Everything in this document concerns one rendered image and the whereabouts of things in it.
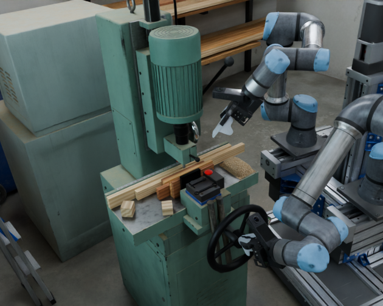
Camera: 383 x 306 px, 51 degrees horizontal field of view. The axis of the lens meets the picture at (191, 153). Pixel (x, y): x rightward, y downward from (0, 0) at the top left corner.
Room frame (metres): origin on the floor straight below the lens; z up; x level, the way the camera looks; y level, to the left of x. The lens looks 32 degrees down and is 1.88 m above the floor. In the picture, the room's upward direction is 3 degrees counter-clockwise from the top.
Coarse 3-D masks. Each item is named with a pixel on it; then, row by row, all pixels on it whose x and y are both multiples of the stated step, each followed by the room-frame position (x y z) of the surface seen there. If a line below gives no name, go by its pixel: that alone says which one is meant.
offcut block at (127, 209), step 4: (124, 200) 1.17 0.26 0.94; (124, 204) 1.15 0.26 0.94; (128, 204) 1.15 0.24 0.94; (132, 204) 1.15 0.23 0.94; (120, 208) 1.13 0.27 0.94; (124, 208) 1.13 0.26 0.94; (128, 208) 1.13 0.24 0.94; (132, 208) 1.13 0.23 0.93; (124, 212) 1.13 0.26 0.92; (128, 212) 1.13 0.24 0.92; (132, 212) 1.13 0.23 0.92; (124, 216) 1.13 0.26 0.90; (128, 216) 1.13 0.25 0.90; (132, 216) 1.12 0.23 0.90
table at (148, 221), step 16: (224, 176) 1.34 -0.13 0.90; (256, 176) 1.36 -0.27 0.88; (112, 208) 1.18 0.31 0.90; (144, 208) 1.17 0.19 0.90; (160, 208) 1.16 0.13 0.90; (176, 208) 1.16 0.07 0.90; (128, 224) 1.09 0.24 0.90; (144, 224) 1.08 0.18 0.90; (160, 224) 1.09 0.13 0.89; (176, 224) 1.13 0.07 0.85; (192, 224) 1.10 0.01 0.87; (208, 224) 1.10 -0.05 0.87; (144, 240) 1.05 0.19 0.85
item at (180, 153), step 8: (168, 136) 1.41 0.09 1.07; (168, 144) 1.37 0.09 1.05; (176, 144) 1.34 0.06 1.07; (184, 144) 1.34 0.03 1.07; (192, 144) 1.33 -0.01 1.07; (168, 152) 1.38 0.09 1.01; (176, 152) 1.33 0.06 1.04; (184, 152) 1.30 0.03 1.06; (192, 152) 1.32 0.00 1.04; (184, 160) 1.30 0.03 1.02; (192, 160) 1.32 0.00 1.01
